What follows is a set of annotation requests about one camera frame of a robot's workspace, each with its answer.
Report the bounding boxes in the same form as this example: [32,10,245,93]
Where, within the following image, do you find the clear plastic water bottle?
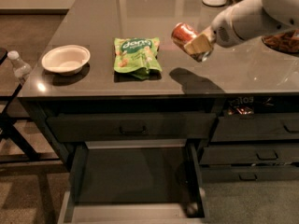
[7,50,32,85]

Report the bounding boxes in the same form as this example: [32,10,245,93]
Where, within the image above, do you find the open drawer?
[212,113,299,142]
[57,140,209,224]

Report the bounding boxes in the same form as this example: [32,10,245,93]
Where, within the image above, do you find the dark counter cabinet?
[20,0,299,224]

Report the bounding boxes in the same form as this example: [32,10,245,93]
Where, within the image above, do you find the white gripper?
[184,7,243,55]

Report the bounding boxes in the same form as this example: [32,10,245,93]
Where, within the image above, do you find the top left drawer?
[47,112,216,143]

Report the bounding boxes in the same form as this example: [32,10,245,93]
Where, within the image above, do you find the snack packets in drawer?
[227,96,274,115]

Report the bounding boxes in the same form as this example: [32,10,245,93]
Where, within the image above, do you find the middle right drawer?
[200,143,299,165]

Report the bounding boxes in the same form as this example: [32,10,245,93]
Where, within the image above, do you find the white paper bowl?
[41,45,91,76]

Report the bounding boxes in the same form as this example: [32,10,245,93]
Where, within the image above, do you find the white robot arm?
[184,0,299,60]

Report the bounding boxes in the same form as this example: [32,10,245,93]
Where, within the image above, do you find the black side table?
[0,47,64,165]

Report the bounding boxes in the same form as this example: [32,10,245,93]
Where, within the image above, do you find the top right open drawer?
[212,113,299,142]

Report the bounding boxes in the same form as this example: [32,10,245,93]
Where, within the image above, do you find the glass jar of nuts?
[262,30,299,53]

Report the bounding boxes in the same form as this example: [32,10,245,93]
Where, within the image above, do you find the open middle drawer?
[57,140,209,224]

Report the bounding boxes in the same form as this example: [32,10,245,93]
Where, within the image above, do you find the green snack bag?
[114,37,162,80]

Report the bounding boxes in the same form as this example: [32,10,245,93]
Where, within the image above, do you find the red coke can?
[171,22,211,62]

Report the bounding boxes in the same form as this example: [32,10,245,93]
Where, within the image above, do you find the bottom right drawer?
[201,166,299,183]

